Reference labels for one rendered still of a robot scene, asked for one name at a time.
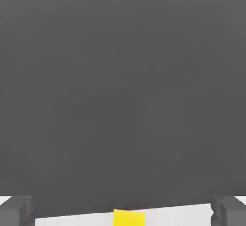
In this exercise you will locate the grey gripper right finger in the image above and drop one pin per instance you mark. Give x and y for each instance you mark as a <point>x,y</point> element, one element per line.
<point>230,213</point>

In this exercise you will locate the large yellow box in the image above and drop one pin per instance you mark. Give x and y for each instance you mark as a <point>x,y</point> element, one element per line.
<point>128,218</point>

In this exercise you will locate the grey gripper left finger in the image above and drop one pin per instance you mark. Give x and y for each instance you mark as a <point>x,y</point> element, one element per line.
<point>13,212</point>

